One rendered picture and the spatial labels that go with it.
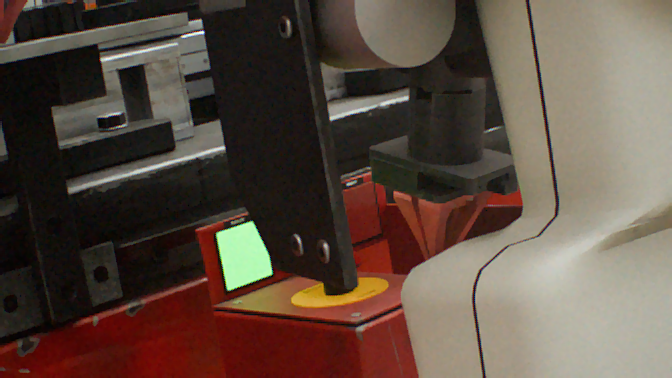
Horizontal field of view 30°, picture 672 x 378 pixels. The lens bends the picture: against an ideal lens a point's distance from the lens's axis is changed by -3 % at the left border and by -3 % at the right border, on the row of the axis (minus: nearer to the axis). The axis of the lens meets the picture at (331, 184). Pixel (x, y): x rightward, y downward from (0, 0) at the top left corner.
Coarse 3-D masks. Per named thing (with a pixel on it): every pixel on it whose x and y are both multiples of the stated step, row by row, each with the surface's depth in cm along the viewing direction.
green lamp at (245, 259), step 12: (240, 228) 98; (252, 228) 99; (228, 240) 97; (240, 240) 98; (252, 240) 99; (228, 252) 97; (240, 252) 98; (252, 252) 99; (264, 252) 99; (228, 264) 97; (240, 264) 98; (252, 264) 99; (264, 264) 99; (228, 276) 97; (240, 276) 98; (252, 276) 99; (264, 276) 99; (228, 288) 97
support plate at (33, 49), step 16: (176, 16) 95; (80, 32) 100; (96, 32) 91; (112, 32) 92; (128, 32) 93; (144, 32) 94; (0, 48) 101; (16, 48) 87; (32, 48) 87; (48, 48) 88; (64, 48) 89
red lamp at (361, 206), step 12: (348, 192) 106; (360, 192) 106; (372, 192) 107; (348, 204) 106; (360, 204) 106; (372, 204) 107; (348, 216) 106; (360, 216) 106; (372, 216) 107; (360, 228) 106; (372, 228) 107; (360, 240) 106
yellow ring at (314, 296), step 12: (312, 288) 96; (360, 288) 93; (372, 288) 93; (384, 288) 92; (300, 300) 93; (312, 300) 92; (324, 300) 92; (336, 300) 91; (348, 300) 91; (360, 300) 90
